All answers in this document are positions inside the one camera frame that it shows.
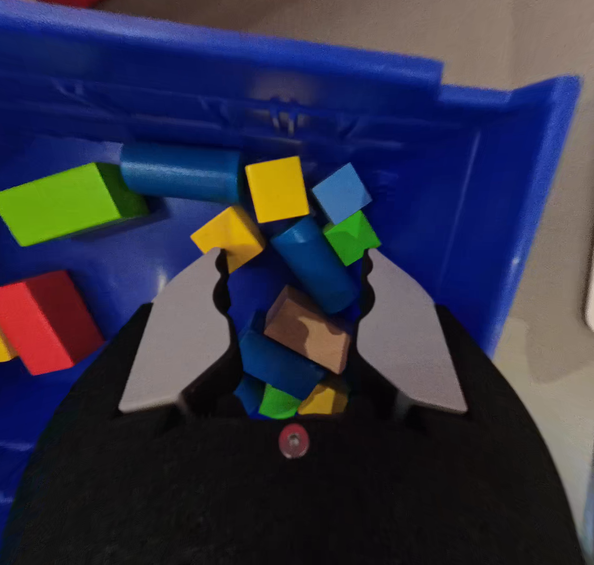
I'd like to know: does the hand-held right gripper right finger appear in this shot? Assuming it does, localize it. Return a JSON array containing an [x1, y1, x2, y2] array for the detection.
[[351, 248, 468, 415]]

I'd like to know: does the long green wooden block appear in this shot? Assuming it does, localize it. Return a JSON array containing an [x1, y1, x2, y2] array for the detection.
[[0, 162, 149, 248]]

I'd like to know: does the small green wooden block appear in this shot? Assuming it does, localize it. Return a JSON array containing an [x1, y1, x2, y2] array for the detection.
[[258, 384, 305, 420]]

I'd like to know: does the natural wooden block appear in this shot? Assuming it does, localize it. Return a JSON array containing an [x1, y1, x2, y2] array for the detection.
[[264, 285, 352, 374]]

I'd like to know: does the green wooden cube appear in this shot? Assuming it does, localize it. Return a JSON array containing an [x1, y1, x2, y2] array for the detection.
[[322, 210, 382, 267]]

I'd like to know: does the blue plastic bin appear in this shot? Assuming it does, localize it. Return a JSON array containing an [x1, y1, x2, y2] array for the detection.
[[0, 0, 583, 528]]

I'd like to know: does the yellow wooden cube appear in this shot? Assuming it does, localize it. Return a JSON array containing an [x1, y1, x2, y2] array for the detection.
[[244, 156, 311, 224]]

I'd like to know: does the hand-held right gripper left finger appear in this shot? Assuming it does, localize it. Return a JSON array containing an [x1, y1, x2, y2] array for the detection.
[[119, 248, 244, 414]]

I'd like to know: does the light blue wooden cube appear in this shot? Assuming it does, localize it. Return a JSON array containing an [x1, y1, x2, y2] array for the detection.
[[311, 162, 374, 227]]

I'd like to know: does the blue wooden cylinder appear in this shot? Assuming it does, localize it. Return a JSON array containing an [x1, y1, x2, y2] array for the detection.
[[270, 215, 361, 315], [232, 375, 266, 415], [120, 143, 247, 204]]

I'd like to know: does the red wooden block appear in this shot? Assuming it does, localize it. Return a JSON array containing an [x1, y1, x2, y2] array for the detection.
[[0, 270, 105, 377]]

